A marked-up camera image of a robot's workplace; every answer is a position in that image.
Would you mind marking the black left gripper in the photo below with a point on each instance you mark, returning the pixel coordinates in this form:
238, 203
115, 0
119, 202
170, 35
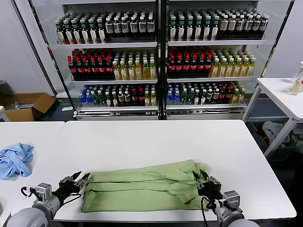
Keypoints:
68, 190

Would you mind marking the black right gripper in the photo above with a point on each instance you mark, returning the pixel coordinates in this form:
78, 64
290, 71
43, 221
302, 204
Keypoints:
210, 188

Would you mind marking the light green t-shirt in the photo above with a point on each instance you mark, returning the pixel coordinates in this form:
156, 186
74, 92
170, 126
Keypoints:
132, 194

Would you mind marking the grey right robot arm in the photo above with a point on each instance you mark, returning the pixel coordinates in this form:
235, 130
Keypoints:
227, 216

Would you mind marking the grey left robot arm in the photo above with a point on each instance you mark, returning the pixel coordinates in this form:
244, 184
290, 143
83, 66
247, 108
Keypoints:
28, 217

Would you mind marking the glass door beverage cooler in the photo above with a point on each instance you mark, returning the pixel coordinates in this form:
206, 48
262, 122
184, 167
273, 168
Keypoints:
203, 114
118, 116

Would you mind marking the crumpled light blue garment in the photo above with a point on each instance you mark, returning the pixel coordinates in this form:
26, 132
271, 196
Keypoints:
14, 160

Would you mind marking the dark plastic laundry crate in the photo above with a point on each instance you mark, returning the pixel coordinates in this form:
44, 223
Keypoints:
256, 138

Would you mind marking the white metal cooler shelf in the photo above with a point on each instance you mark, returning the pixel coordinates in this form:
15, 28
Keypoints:
118, 108
113, 81
208, 79
106, 45
203, 106
213, 43

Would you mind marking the small white paper slip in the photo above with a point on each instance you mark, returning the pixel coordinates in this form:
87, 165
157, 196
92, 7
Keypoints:
67, 109

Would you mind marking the blue label water bottle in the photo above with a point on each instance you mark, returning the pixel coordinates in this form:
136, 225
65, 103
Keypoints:
82, 100
170, 98
88, 100
176, 98

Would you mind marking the green cap brown tea bottle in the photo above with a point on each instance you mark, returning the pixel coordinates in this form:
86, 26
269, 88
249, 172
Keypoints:
114, 100
76, 34
68, 34
84, 33
101, 33
60, 34
198, 29
108, 100
189, 29
214, 28
196, 98
93, 33
202, 97
172, 29
206, 28
181, 29

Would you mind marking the clear green water bottle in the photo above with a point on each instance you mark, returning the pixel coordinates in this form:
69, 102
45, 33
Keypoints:
95, 100
183, 97
101, 100
189, 97

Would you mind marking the open brown cardboard box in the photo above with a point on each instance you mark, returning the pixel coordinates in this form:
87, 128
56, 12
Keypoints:
35, 111

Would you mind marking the dark bottle beige label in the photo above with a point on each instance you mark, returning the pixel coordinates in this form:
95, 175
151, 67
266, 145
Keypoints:
209, 97
215, 97
127, 99
231, 26
223, 26
120, 99

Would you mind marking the red cap cola bottle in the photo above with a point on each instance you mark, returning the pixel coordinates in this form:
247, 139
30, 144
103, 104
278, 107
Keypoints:
134, 98
228, 95
94, 67
101, 67
193, 64
79, 67
72, 67
222, 95
208, 63
200, 64
186, 65
140, 98
179, 65
86, 67
109, 66
171, 65

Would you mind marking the crumpled white garment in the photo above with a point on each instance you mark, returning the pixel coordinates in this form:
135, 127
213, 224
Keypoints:
274, 130

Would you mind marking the yellow green tea bottle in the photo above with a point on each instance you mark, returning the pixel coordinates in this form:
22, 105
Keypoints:
146, 71
215, 69
138, 71
131, 71
123, 71
229, 68
116, 72
222, 69
236, 68
234, 96
147, 99
153, 70
243, 67
241, 96
153, 99
251, 67

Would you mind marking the bundle of metal rods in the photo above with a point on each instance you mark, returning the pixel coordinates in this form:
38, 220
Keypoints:
22, 105

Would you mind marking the white stool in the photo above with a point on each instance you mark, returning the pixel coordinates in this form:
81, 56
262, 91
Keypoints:
3, 114

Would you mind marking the crumpled grey green garment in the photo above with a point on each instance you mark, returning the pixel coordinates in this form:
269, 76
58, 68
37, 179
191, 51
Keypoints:
297, 137

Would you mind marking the white side table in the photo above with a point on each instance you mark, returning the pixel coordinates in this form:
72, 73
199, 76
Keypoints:
272, 87

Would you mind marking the dark grey box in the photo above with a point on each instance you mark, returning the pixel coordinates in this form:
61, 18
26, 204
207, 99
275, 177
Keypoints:
3, 87

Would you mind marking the clear glass bottle white cap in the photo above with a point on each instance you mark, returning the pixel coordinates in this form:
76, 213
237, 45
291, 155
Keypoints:
296, 87

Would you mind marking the white cap dark drink bottle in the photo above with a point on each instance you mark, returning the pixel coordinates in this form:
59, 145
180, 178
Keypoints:
255, 26
125, 28
248, 26
150, 26
134, 27
109, 28
142, 27
239, 26
264, 25
117, 28

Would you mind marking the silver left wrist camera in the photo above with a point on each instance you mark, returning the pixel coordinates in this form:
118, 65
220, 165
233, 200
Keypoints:
43, 190

